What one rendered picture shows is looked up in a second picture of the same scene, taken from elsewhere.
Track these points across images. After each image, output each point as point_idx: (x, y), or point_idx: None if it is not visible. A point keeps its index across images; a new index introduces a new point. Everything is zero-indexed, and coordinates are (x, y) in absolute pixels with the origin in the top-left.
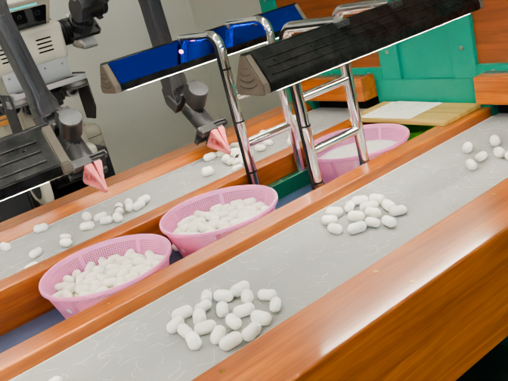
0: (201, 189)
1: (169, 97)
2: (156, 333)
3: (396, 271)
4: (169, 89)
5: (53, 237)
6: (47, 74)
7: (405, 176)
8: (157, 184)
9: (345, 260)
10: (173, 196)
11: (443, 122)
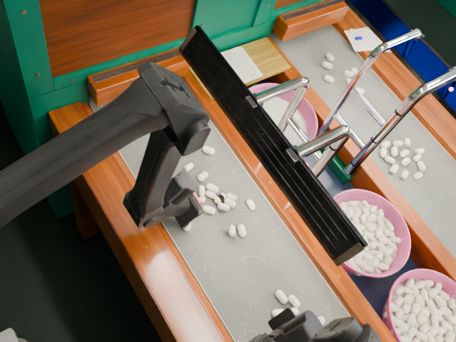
0: (308, 239)
1: (157, 218)
2: None
3: None
4: (159, 211)
5: None
6: None
7: (349, 119)
8: (224, 284)
9: (450, 182)
10: (280, 269)
11: (290, 67)
